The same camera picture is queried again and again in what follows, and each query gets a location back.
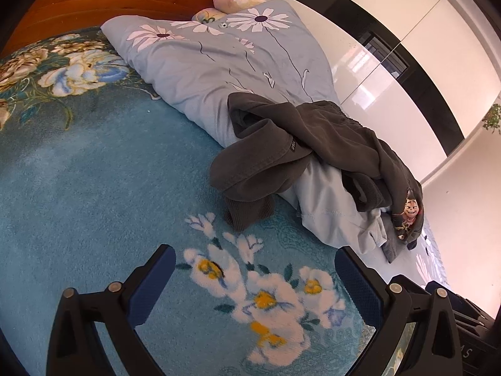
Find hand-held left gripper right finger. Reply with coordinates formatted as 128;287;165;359
334;245;464;376

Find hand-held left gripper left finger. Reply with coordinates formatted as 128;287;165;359
47;244;177;376

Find dark grey pants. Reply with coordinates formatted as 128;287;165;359
209;93;423;232

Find pile of clothes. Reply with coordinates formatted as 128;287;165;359
391;180;425;251

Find grey garment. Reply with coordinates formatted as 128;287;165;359
380;215;404;263

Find light blue garment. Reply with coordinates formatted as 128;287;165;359
280;157;388;259

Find blue floral blanket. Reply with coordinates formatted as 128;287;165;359
0;25;443;376

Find green plant decoration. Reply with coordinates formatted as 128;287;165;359
482;104;501;134

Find grey-blue daisy quilt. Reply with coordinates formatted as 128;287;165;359
101;0;447;286

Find glossy white wardrobe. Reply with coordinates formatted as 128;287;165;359
270;0;501;157

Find pale floral pillow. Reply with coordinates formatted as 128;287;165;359
192;8;228;24

